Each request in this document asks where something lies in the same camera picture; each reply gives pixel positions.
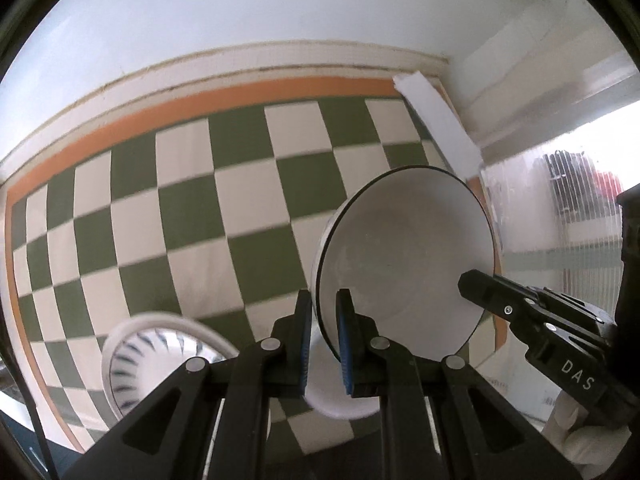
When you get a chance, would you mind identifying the green white checkered tablecloth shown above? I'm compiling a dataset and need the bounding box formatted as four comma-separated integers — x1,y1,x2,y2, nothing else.
5,77,501,456

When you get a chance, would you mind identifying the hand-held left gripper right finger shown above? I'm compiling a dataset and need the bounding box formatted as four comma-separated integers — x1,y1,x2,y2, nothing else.
335,288,568,480

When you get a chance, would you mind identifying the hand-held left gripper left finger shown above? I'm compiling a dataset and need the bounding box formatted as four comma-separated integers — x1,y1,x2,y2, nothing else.
65,289,313,480

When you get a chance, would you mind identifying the folded white paper towel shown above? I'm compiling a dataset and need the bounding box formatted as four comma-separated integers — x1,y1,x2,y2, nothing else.
392,71,485,181

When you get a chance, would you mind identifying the white bowl dark rim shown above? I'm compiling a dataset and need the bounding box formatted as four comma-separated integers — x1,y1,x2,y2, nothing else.
310,165,497,420

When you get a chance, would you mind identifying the white plate pink floral print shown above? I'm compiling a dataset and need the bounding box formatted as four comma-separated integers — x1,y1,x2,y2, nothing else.
101,311,273,443

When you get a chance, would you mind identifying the person's right hand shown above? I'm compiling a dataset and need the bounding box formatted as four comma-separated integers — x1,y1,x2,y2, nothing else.
542,390,637,480

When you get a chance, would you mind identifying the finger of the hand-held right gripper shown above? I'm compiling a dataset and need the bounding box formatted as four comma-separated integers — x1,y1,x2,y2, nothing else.
616,187,640,322
458,269,546,330

